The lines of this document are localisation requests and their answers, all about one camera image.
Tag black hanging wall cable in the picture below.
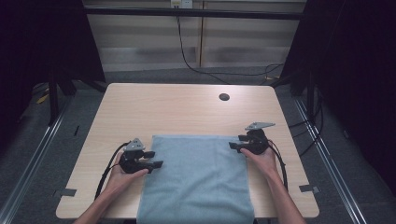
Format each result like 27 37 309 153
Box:
175 7 285 86

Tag white wall power outlet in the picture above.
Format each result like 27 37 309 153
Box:
169 0 194 9

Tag black curtain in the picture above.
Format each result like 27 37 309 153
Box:
279 0 396 195
0 0 106 150

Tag black floor cables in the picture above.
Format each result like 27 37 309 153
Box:
288 87 325 158

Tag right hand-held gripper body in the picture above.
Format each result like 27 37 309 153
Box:
244 121 276 156

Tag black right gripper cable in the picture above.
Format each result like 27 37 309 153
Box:
266 139 290 191

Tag aluminium floor rail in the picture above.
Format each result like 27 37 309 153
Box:
293 98 370 224
0 101 73 224

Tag blue-grey towel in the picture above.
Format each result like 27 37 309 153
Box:
136 133 256 224

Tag black metal stand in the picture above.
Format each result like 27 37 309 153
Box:
47 78 61 126

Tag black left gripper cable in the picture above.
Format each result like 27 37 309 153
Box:
94 141 131 201

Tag person's right hand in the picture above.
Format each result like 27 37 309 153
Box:
239 147 279 181

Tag grey tape strip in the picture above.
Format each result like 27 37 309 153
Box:
53 188 78 198
298 184 321 194

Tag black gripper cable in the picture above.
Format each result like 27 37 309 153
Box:
266 139 290 191
94 141 131 201

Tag black horizontal frame bar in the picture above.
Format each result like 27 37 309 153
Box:
83 7 306 21

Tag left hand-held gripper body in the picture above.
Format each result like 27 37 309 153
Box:
119 137 150 175

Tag yellow floor tape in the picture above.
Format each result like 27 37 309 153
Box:
35 91 50 105

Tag person's left hand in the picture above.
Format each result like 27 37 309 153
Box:
106 151 150 196

